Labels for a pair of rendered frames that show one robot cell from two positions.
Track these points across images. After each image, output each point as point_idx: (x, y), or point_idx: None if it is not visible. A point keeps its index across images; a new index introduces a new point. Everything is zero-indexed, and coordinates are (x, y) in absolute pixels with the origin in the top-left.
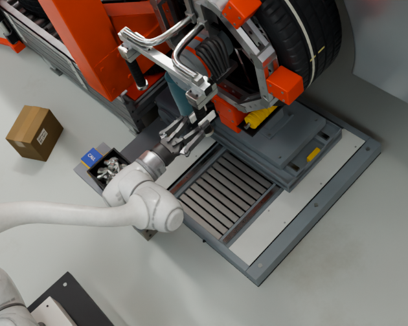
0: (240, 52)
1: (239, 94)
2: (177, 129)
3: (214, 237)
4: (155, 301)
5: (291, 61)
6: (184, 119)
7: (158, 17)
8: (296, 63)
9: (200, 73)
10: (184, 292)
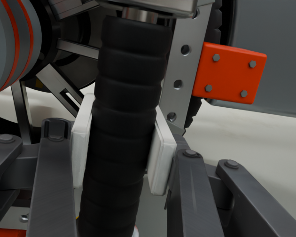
0: (24, 91)
1: (24, 195)
2: (44, 218)
3: None
4: None
5: (216, 22)
6: (41, 146)
7: None
8: (220, 31)
9: (0, 27)
10: None
